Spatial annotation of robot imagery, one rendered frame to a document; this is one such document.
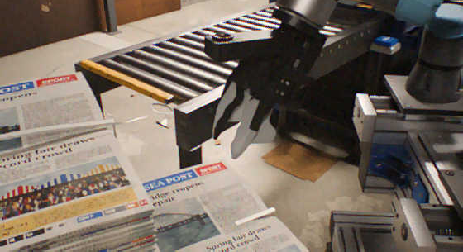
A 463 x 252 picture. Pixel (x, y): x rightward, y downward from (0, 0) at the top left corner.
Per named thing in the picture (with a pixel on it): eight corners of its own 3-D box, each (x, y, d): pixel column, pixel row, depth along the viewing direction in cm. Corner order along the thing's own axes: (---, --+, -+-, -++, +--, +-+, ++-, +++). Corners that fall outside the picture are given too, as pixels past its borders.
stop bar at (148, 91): (165, 106, 116) (165, 99, 115) (78, 67, 141) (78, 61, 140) (174, 102, 118) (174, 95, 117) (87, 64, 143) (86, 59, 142)
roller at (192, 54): (250, 83, 137) (255, 68, 137) (154, 50, 164) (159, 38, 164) (258, 87, 141) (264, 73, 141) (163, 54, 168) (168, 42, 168)
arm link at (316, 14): (311, -17, 54) (275, -27, 60) (293, 17, 55) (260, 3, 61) (347, 7, 58) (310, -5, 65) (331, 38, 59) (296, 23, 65)
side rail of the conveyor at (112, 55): (87, 99, 147) (81, 66, 141) (78, 95, 150) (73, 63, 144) (303, 18, 235) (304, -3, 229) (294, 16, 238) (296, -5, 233)
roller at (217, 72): (236, 90, 133) (242, 75, 132) (140, 55, 160) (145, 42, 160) (245, 93, 137) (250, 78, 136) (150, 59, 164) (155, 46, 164)
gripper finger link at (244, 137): (269, 170, 62) (290, 109, 61) (238, 163, 58) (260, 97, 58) (256, 164, 64) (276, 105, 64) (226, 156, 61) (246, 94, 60)
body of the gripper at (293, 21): (297, 116, 62) (337, 40, 60) (253, 99, 57) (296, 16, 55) (269, 96, 68) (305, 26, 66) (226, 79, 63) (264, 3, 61)
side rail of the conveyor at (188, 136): (188, 152, 118) (187, 113, 112) (175, 145, 121) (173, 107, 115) (391, 38, 206) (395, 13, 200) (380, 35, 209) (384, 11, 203)
